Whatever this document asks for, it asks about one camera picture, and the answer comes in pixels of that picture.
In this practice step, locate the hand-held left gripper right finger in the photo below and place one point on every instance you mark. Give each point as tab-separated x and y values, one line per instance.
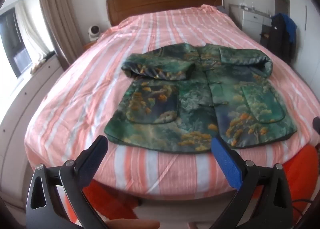
227	166

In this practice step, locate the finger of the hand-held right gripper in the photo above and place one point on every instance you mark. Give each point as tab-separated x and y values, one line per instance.
317	125

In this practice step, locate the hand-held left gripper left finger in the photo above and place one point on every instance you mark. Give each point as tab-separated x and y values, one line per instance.
93	159

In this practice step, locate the green printed jacket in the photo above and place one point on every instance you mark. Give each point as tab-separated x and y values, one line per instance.
195	99

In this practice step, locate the orange bed base cover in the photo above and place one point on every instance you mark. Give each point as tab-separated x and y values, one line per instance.
305	169

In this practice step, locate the black jacket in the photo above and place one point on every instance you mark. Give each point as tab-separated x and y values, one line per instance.
277	41

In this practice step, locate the white windowsill cabinet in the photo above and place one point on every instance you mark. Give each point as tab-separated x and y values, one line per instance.
30	89

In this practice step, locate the blue garment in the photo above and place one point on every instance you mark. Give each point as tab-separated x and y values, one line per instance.
290	28

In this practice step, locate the wooden nightstand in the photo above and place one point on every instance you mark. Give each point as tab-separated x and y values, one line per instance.
88	45

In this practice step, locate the bed with pink striped sheet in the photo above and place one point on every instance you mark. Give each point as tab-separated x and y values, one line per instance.
112	44

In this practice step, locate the white dresser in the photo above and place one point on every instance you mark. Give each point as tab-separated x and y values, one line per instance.
252	19

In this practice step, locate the brown door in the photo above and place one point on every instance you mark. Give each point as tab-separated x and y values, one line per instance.
282	4

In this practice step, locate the window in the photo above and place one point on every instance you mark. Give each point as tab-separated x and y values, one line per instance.
12	44

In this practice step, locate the beige curtain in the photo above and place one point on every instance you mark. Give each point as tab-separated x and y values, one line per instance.
57	19

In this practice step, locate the white sheer curtain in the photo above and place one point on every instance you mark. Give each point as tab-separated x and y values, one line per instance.
30	29

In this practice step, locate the grey pillow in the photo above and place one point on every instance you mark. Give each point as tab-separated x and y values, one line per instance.
221	9

